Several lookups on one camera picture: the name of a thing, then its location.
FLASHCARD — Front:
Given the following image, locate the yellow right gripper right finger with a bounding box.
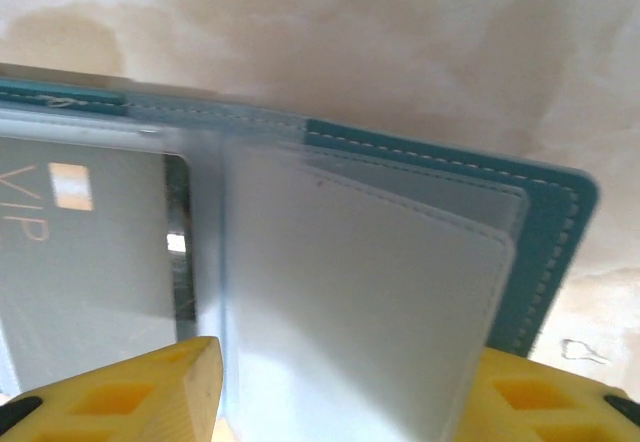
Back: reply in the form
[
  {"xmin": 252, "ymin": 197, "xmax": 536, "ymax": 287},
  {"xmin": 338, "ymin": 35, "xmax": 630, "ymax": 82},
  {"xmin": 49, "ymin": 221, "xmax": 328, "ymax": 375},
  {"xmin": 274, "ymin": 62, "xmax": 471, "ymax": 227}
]
[{"xmin": 449, "ymin": 346, "xmax": 640, "ymax": 442}]

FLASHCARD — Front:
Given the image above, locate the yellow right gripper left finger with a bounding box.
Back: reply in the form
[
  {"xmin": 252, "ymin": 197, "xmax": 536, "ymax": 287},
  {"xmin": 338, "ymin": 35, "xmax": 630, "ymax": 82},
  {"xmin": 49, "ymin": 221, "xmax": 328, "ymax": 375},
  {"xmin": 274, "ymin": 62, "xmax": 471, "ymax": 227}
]
[{"xmin": 0, "ymin": 335, "xmax": 225, "ymax": 442}]

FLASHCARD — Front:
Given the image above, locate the black VIP card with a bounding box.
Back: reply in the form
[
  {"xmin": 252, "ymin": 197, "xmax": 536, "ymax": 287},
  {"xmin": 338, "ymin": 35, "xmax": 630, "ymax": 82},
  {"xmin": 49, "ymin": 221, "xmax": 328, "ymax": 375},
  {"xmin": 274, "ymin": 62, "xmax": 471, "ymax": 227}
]
[{"xmin": 0, "ymin": 136, "xmax": 197, "ymax": 398}]

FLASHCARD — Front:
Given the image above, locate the blue leather card holder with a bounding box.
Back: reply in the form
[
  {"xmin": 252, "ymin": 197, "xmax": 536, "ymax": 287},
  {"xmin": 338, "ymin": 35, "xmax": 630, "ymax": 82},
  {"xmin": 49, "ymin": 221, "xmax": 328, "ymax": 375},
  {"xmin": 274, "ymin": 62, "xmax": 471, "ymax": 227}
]
[{"xmin": 0, "ymin": 75, "xmax": 601, "ymax": 442}]

